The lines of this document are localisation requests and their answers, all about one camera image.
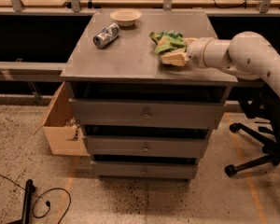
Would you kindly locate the middle grey drawer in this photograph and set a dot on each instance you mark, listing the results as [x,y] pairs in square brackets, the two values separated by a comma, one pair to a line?
[151,147]

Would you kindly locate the black office chair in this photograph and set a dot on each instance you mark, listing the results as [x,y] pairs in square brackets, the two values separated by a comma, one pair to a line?
[266,105]

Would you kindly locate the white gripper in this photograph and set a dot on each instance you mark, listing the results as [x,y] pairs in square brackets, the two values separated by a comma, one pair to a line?
[197,52]

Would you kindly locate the silver blue redbull can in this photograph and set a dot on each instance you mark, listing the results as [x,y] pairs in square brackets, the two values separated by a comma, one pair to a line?
[106,36]

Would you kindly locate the white ceramic bowl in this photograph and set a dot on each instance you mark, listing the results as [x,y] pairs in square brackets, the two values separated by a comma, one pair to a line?
[125,17]

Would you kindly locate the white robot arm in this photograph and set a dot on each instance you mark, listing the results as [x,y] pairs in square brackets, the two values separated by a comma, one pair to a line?
[248,55]

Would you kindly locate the bottom grey drawer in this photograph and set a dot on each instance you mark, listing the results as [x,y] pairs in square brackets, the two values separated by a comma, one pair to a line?
[145,170]

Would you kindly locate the grey drawer cabinet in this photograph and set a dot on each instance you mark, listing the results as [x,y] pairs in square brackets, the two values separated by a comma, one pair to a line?
[128,69]

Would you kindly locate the grey drawer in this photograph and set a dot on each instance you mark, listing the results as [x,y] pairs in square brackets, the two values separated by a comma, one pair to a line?
[147,113]
[145,170]
[151,147]

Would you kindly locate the black stand leg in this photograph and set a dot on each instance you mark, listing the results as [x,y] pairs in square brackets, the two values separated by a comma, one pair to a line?
[26,208]

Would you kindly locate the top grey drawer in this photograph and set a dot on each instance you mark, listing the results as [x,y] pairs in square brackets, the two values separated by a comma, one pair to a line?
[147,113]

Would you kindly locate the green rice chip bag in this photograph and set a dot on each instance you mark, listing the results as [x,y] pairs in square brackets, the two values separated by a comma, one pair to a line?
[167,41]

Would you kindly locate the cardboard box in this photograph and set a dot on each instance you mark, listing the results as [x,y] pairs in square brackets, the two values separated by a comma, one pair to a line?
[60,128]

